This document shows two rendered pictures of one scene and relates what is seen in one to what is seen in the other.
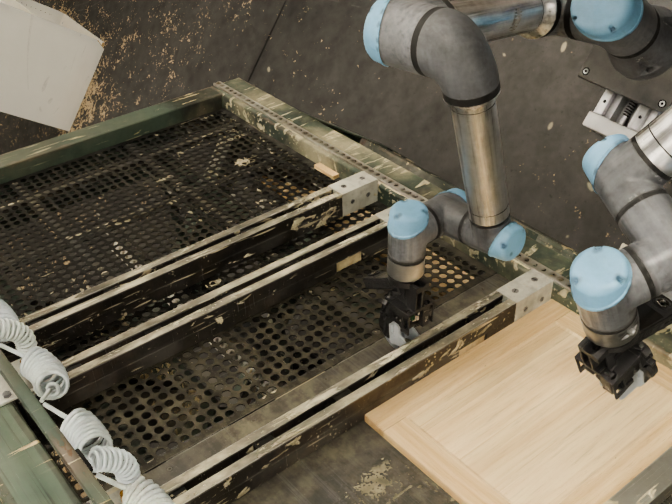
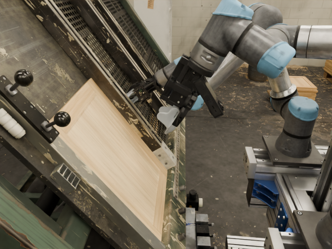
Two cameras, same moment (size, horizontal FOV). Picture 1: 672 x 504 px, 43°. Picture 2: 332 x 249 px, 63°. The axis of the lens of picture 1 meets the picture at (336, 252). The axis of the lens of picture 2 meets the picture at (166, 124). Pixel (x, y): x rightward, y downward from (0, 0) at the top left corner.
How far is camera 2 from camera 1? 1.00 m
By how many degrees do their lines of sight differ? 22
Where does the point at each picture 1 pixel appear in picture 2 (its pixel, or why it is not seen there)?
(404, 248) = (171, 66)
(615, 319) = (215, 31)
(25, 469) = not seen: outside the picture
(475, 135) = not seen: hidden behind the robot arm
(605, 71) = (271, 141)
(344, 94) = (189, 139)
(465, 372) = (124, 125)
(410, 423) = (94, 94)
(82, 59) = not seen: hidden behind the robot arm
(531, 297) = (165, 155)
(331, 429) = (80, 59)
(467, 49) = (273, 18)
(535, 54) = (237, 185)
